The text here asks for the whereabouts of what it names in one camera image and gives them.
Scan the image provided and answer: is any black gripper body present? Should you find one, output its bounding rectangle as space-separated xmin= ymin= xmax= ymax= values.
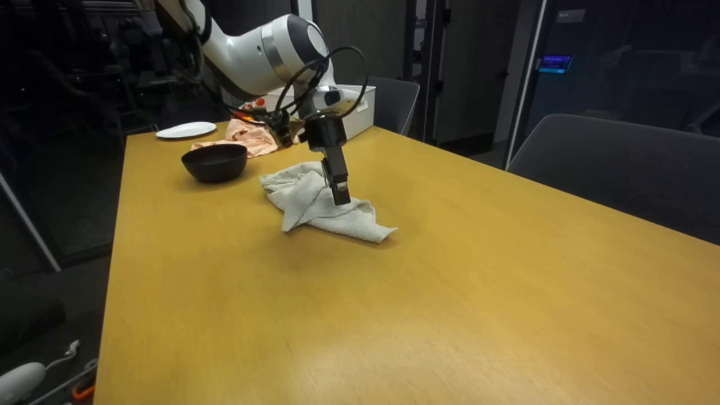
xmin=302 ymin=111 xmax=349 ymax=158

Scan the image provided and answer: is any white towel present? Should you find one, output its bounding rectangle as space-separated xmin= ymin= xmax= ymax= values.
xmin=258 ymin=159 xmax=400 ymax=246

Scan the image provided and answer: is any white plastic bin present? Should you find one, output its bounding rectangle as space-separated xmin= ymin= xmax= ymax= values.
xmin=329 ymin=84 xmax=377 ymax=141

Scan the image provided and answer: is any pink cloth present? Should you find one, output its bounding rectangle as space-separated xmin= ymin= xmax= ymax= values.
xmin=189 ymin=118 xmax=286 ymax=158

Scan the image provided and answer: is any gray chair with curved back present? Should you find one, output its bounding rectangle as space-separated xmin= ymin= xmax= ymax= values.
xmin=367 ymin=75 xmax=423 ymax=138

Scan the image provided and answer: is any black bowl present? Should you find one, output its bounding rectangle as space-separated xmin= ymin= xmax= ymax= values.
xmin=180 ymin=141 xmax=249 ymax=187

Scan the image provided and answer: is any white pillar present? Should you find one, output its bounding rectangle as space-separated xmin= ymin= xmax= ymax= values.
xmin=295 ymin=0 xmax=322 ymax=23

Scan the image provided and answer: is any white plate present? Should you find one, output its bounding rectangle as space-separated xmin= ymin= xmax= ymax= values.
xmin=153 ymin=120 xmax=220 ymax=141

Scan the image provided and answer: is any blue lit screen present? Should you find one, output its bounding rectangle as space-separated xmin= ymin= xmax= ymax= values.
xmin=537 ymin=51 xmax=573 ymax=76

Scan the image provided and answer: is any large gray chair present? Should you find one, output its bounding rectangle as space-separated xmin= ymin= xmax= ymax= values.
xmin=507 ymin=111 xmax=720 ymax=247

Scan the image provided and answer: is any orange clip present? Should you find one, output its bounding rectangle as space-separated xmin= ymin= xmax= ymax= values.
xmin=69 ymin=383 xmax=96 ymax=405

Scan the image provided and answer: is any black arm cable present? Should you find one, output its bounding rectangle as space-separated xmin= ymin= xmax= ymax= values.
xmin=267 ymin=43 xmax=374 ymax=147

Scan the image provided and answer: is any white handheld device with cord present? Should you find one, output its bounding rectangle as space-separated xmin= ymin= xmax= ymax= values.
xmin=0 ymin=337 xmax=84 ymax=405

